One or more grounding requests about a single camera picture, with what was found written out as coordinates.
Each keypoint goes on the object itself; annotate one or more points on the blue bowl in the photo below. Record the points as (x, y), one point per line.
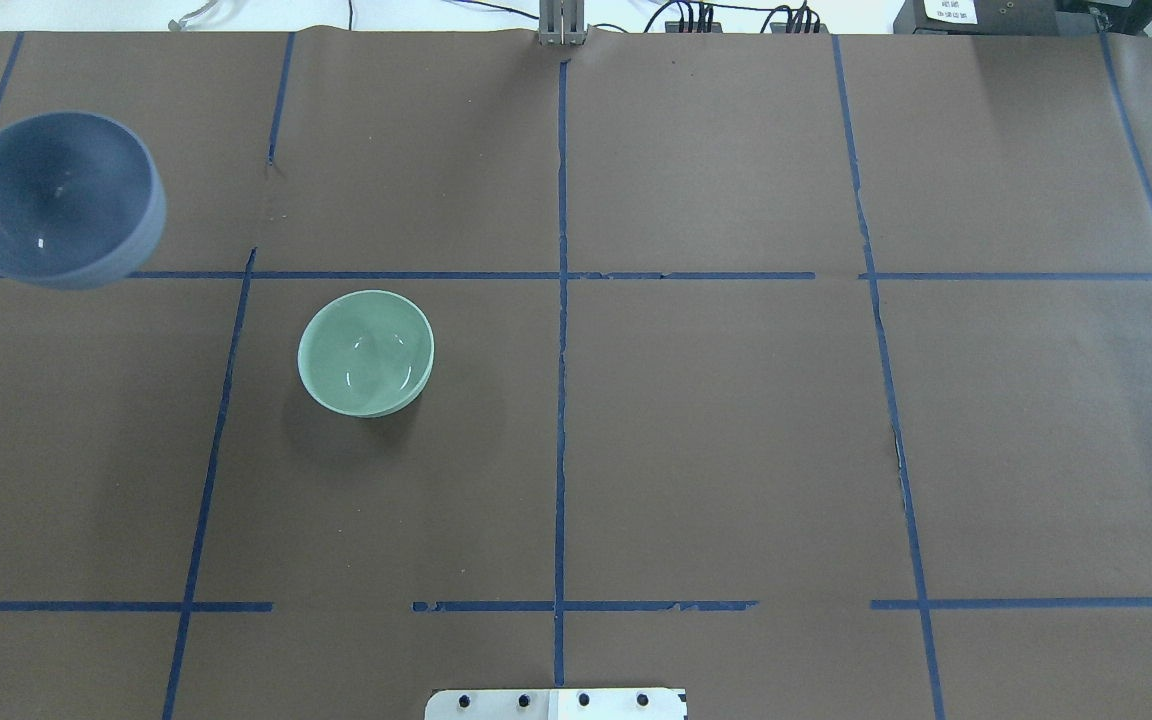
(82, 203)

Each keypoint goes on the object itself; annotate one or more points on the green bowl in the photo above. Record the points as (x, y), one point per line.
(366, 354)

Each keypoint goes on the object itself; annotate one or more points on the far orange black connector box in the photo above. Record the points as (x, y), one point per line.
(694, 18)

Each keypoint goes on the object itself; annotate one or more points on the orange black connector box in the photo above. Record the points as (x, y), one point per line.
(694, 18)
(793, 20)

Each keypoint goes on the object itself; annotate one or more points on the near orange black connector box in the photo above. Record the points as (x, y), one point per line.
(793, 20)

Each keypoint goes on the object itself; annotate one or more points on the brown paper table cover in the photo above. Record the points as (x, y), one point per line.
(812, 376)

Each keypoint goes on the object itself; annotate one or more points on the black computer box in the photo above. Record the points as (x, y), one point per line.
(987, 18)

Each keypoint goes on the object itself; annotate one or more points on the aluminium frame post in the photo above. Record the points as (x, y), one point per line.
(562, 23)

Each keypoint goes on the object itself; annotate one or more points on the white camera pole with base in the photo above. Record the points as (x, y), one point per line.
(558, 703)

